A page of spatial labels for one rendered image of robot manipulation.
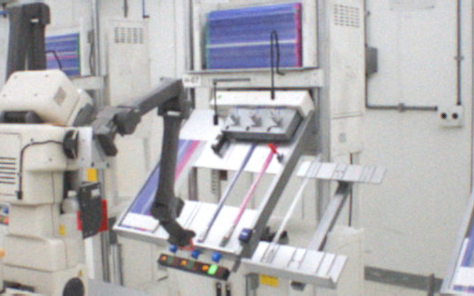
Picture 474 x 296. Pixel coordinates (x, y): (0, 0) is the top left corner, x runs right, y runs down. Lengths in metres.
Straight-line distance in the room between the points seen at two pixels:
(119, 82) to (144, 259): 1.10
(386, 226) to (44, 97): 2.83
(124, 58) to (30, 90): 1.94
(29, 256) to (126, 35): 2.12
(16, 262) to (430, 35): 2.83
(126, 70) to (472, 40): 2.03
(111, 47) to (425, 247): 2.27
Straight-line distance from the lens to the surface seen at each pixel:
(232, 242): 2.37
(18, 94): 1.90
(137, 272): 3.97
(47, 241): 1.88
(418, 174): 4.04
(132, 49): 3.83
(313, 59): 2.61
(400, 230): 4.16
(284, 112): 2.62
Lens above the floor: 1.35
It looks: 6 degrees down
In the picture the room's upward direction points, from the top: 1 degrees counter-clockwise
